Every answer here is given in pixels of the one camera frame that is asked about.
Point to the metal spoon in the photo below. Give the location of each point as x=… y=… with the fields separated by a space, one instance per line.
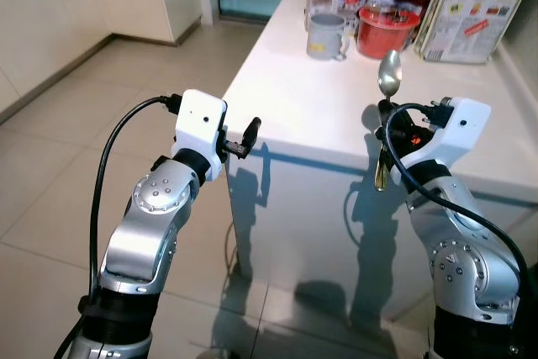
x=389 y=75

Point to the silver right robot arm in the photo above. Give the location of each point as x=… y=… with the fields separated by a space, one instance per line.
x=458 y=258

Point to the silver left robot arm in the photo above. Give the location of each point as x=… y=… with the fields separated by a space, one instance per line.
x=151 y=224

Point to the white table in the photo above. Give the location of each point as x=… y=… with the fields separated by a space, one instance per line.
x=319 y=115

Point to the red round container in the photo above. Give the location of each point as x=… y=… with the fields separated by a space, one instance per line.
x=385 y=35

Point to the grey mug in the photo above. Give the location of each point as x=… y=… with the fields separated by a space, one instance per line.
x=324 y=38

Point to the large printed tin box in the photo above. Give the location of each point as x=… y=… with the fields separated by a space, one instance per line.
x=475 y=10

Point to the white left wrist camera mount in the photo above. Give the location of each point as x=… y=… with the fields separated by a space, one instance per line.
x=200 y=122

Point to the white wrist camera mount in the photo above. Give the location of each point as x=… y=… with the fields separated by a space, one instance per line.
x=458 y=132
x=200 y=122

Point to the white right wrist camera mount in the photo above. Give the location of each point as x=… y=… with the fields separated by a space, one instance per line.
x=458 y=132

